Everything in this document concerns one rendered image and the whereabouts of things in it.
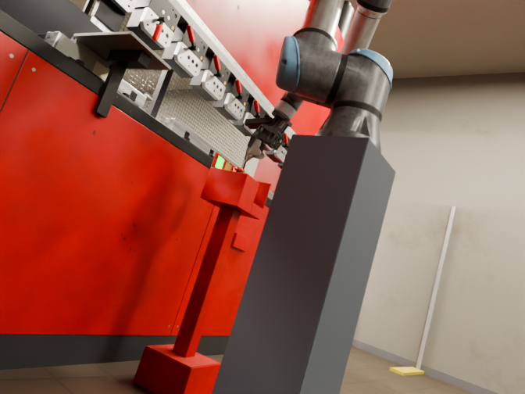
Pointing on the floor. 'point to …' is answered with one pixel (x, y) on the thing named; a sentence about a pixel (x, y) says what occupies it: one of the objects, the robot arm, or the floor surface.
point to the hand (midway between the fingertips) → (245, 157)
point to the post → (159, 92)
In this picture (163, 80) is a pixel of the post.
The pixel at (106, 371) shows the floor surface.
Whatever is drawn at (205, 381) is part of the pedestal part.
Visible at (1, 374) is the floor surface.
